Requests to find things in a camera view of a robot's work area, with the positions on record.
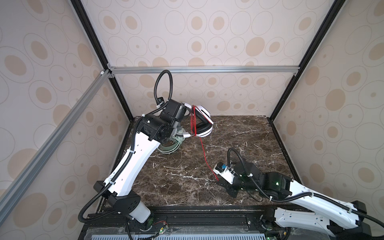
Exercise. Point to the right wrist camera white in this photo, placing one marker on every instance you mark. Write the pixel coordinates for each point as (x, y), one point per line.
(224, 172)

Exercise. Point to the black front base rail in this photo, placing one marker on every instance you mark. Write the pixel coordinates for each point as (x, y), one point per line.
(199, 223)

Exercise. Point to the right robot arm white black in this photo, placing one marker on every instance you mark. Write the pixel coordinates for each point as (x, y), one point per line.
(337, 219)

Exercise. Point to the black corner frame post right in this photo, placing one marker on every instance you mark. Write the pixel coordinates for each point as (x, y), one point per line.
(313, 47)

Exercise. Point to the mint green headphones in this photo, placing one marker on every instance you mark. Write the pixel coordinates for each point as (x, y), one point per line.
(170, 145)

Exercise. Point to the black white headphones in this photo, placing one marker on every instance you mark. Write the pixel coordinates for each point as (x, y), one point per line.
(200, 121)

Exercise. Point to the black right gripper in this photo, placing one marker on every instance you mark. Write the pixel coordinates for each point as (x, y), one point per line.
(229, 192)

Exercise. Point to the silver aluminium rail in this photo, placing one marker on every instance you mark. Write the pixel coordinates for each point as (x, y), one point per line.
(21, 184)
(206, 70)

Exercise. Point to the black corner frame post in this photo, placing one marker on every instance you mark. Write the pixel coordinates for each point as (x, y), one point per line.
(313, 47)
(97, 47)

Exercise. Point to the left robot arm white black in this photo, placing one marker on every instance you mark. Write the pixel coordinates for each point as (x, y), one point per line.
(149, 132)

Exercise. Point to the silver aluminium rail left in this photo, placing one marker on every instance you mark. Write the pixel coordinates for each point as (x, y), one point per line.
(21, 184)

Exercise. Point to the silver aluminium rail back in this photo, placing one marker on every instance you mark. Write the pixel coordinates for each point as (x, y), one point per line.
(206, 70)

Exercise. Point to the black corner frame post left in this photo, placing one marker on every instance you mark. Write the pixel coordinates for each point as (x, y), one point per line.
(97, 47)

